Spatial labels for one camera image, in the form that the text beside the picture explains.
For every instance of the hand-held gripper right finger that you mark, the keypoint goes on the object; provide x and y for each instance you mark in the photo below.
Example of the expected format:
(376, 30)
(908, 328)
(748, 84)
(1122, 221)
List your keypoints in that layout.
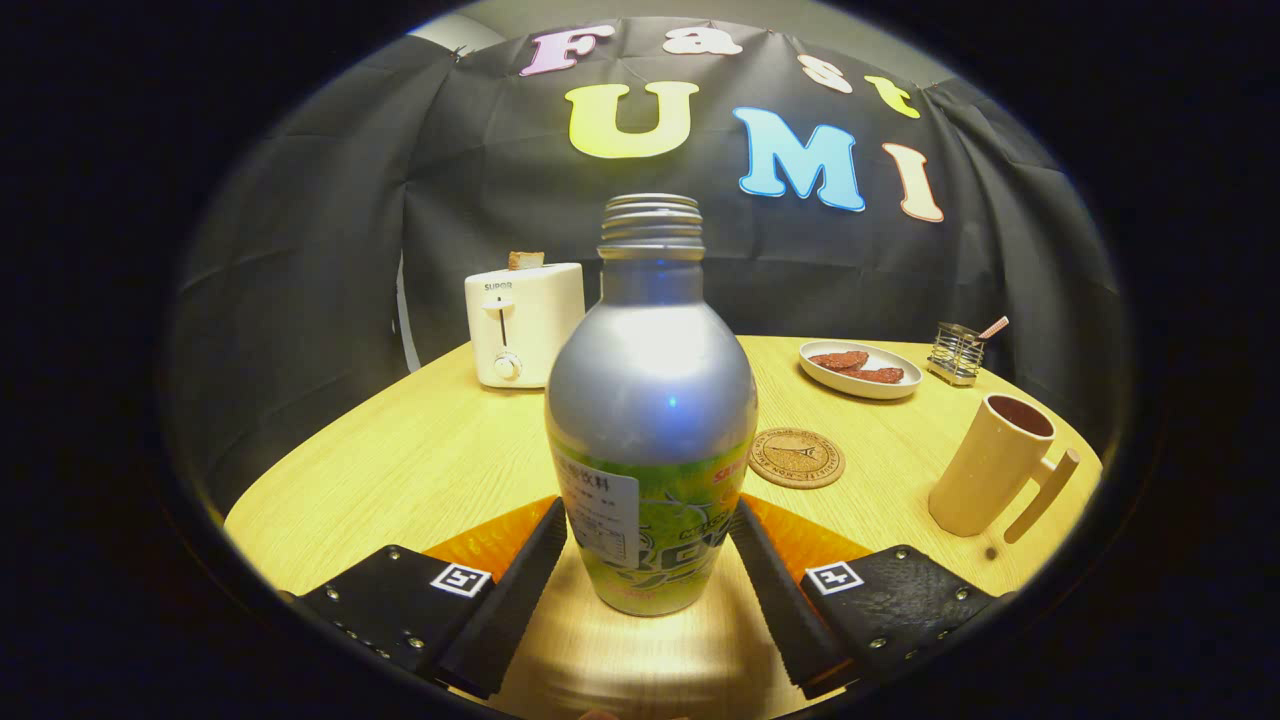
(790, 620)

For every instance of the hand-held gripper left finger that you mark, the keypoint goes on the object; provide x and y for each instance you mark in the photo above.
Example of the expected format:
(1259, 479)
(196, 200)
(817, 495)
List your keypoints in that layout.
(505, 620)

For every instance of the round cork coaster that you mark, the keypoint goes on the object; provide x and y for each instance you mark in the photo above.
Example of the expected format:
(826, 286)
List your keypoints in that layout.
(797, 458)

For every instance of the silver green juice bottle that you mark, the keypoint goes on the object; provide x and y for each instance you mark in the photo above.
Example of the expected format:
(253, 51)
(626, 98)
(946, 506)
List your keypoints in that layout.
(650, 380)

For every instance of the wooden table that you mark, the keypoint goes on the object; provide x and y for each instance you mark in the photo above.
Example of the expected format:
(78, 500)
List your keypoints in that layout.
(400, 470)

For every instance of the white oval plate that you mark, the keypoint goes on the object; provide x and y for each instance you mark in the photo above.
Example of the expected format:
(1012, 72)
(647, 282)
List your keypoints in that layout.
(870, 388)

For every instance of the brown meat slice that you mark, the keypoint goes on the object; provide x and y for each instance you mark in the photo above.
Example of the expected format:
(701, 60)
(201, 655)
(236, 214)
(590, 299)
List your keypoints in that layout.
(880, 375)
(840, 359)

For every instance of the white toaster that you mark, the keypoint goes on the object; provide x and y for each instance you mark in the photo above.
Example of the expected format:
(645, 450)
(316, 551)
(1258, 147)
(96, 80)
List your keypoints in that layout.
(530, 330)

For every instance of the bread slice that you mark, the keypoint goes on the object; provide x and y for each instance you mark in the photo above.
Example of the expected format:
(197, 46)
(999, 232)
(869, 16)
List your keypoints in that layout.
(526, 260)

